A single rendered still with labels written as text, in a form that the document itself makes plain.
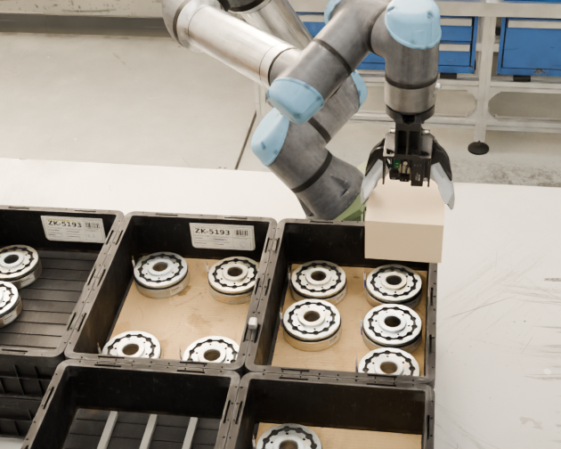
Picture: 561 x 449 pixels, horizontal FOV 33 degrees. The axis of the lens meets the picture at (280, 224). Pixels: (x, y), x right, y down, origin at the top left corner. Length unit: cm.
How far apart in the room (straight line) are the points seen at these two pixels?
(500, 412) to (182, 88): 271
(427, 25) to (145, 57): 322
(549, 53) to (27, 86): 223
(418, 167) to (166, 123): 260
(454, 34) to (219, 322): 197
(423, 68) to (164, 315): 71
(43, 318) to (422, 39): 90
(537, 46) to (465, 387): 191
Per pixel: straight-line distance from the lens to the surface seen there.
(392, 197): 152
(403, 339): 165
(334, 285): 176
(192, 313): 177
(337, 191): 198
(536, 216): 222
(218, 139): 380
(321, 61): 137
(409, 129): 138
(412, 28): 132
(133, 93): 418
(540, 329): 194
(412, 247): 150
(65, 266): 193
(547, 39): 349
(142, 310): 180
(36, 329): 181
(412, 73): 135
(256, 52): 146
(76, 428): 162
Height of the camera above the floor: 202
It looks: 38 degrees down
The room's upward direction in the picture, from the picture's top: 4 degrees counter-clockwise
